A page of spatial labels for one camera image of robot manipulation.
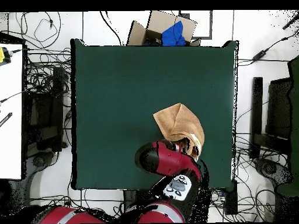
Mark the orange terry towel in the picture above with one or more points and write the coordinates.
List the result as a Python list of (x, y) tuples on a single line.
[(179, 121)]

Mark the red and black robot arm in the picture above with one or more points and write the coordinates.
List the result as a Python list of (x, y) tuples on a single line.
[(168, 161)]

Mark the dark green table cloth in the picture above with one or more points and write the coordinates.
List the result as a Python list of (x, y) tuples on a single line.
[(116, 93)]

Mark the brown cardboard box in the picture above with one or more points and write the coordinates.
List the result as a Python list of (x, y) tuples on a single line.
[(140, 35)]

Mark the blue cloth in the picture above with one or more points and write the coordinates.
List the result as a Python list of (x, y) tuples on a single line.
[(172, 35)]

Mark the black equipment stand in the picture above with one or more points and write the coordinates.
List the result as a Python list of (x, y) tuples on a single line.
[(278, 109), (46, 112)]

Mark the black power strip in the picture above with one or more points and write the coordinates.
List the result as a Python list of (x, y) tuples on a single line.
[(231, 198)]

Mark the white desk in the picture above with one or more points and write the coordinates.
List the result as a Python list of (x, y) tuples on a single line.
[(10, 116)]

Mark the yellow and black device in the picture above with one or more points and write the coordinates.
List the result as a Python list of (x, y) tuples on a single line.
[(3, 56)]

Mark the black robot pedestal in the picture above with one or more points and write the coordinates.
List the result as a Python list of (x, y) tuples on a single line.
[(129, 197)]

